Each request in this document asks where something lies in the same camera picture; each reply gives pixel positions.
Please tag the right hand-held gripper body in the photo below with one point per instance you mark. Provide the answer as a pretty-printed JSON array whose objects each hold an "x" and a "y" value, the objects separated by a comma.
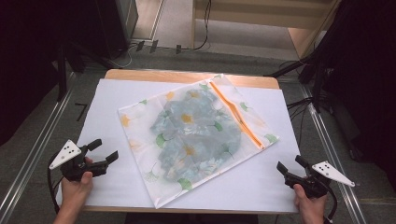
[{"x": 311, "y": 185}]

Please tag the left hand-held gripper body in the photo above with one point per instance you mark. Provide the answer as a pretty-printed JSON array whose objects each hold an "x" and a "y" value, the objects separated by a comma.
[{"x": 74, "y": 169}]

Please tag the leaf print mesh laundry bag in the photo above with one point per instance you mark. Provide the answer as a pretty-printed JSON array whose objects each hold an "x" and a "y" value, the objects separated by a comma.
[{"x": 140, "y": 124}]

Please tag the person's right hand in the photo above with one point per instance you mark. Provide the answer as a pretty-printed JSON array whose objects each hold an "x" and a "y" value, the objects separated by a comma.
[{"x": 309, "y": 207}]

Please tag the person's left hand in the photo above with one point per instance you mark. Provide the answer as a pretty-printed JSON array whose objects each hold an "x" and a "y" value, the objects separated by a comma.
[{"x": 74, "y": 191}]

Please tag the white table sheet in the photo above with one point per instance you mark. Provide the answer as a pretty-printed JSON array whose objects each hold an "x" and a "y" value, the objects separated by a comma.
[{"x": 102, "y": 102}]

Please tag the black metal stand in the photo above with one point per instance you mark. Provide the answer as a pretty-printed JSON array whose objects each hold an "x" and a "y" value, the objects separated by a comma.
[
  {"x": 317, "y": 81},
  {"x": 62, "y": 74}
]

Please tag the blue floral garment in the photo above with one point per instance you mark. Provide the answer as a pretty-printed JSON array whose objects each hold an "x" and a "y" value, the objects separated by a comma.
[{"x": 193, "y": 137}]

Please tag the wooden table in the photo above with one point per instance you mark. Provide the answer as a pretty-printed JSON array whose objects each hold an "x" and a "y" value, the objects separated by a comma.
[{"x": 149, "y": 75}]

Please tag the black cabinet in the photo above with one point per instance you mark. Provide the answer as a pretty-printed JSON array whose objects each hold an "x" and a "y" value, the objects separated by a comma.
[{"x": 115, "y": 25}]

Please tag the light wooden furniture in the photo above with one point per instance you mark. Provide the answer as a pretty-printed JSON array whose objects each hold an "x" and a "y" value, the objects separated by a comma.
[{"x": 249, "y": 15}]

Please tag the metal floor rail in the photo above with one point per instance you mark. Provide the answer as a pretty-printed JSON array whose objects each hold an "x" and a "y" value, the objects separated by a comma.
[
  {"x": 34, "y": 146},
  {"x": 330, "y": 149}
]

